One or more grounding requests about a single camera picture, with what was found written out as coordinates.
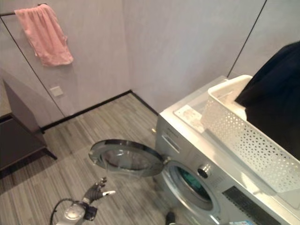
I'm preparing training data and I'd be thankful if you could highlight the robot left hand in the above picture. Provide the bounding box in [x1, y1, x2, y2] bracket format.
[82, 177, 117, 204]

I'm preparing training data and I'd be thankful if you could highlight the round washer door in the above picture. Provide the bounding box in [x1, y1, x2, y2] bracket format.
[89, 139, 170, 178]

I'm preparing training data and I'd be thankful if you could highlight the white perforated laundry basket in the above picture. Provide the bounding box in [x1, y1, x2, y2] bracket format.
[201, 74, 300, 194]

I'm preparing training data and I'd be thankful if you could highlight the black garment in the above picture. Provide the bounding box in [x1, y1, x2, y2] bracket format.
[234, 40, 300, 161]

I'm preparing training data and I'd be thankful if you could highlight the teal laundry in drum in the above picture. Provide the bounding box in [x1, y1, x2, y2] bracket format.
[180, 169, 203, 190]

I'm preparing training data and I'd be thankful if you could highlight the chrome washer dial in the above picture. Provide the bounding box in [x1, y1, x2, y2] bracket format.
[197, 164, 211, 177]

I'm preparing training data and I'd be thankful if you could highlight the robot dark foot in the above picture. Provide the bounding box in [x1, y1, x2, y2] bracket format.
[165, 211, 176, 225]

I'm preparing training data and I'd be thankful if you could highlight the black baseboard strip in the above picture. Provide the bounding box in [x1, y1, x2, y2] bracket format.
[40, 90, 160, 132]

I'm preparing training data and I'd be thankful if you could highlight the dark grey cabinet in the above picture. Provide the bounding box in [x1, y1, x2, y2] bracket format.
[0, 78, 58, 173]

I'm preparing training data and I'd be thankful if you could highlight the silver front-load washing machine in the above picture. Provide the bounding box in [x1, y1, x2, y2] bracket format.
[150, 75, 300, 225]

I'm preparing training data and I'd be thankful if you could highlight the pink towel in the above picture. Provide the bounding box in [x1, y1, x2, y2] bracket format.
[14, 4, 74, 67]

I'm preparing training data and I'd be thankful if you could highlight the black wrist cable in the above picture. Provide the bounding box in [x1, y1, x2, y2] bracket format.
[49, 198, 78, 225]

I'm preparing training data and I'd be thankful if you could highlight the white wall socket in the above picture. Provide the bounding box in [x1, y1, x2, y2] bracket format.
[49, 85, 63, 97]

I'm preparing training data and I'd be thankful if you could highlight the black towel rail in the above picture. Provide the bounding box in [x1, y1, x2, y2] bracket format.
[0, 3, 47, 17]

